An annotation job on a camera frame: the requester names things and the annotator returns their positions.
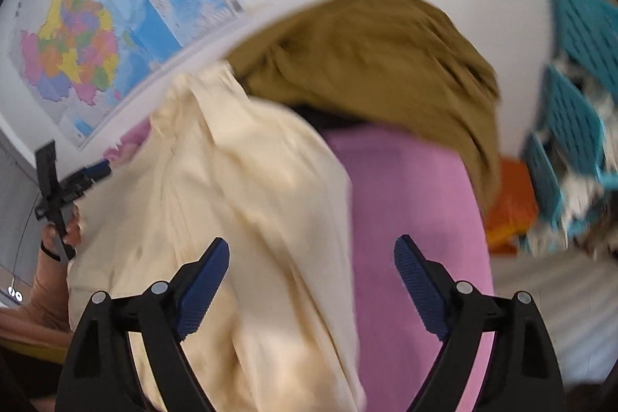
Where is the olive brown garment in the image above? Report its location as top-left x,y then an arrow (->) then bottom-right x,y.
225,0 -> 500,213

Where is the colourful wall map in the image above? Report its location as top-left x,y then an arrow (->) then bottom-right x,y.
9,0 -> 241,146

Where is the pink bed sheet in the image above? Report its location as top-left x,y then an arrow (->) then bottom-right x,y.
84,109 -> 491,411

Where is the person's left hand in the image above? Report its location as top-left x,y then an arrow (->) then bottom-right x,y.
26,224 -> 70,332

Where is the cream large shirt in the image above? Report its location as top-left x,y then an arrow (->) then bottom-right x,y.
68,62 -> 365,411

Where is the orange garment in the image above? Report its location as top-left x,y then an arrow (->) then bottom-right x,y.
484,157 -> 538,255

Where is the teal plastic basket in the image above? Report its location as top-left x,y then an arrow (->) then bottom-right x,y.
520,0 -> 617,256

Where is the left forearm pink sleeve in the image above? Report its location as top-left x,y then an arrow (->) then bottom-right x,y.
0,306 -> 72,349

